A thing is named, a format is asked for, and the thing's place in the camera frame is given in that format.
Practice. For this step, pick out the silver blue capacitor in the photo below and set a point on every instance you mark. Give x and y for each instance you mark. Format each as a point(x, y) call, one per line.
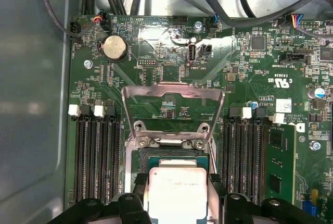
point(318, 93)

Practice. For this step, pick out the silver coin battery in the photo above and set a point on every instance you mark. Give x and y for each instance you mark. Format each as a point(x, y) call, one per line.
point(114, 48)

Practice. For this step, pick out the green RAM stick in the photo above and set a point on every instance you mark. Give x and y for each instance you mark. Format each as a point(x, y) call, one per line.
point(281, 161)

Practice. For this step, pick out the silver board screw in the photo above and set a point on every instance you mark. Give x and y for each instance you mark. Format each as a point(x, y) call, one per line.
point(315, 145)
point(88, 64)
point(197, 26)

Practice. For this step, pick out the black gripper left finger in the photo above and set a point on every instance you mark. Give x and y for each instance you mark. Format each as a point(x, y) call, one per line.
point(132, 211)

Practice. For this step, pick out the white barcode sticker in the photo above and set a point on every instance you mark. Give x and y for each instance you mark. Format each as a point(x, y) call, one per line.
point(283, 105)

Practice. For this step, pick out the green motherboard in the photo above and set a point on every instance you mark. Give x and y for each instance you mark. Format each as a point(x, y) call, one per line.
point(122, 75)

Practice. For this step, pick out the black square chip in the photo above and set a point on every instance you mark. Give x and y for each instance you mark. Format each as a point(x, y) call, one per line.
point(258, 43)

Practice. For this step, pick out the black open PC case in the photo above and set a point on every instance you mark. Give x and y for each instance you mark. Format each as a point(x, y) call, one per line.
point(31, 78)

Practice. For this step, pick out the internal USB port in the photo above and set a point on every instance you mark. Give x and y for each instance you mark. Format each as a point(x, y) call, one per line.
point(191, 54)

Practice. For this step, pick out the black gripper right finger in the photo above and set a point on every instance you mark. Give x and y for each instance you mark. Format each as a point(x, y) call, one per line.
point(236, 211)

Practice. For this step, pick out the CPU socket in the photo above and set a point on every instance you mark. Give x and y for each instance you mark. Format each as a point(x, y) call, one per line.
point(144, 161)

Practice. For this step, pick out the metal CPU socket cover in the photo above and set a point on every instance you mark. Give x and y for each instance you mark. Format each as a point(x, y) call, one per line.
point(140, 91)

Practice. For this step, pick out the black board connector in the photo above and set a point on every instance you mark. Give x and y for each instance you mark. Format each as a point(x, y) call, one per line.
point(76, 30)

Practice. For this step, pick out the silver CPU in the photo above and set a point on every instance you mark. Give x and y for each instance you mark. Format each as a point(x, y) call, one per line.
point(177, 195)

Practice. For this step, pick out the black pin header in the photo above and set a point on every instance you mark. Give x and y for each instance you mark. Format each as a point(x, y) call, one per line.
point(179, 20)

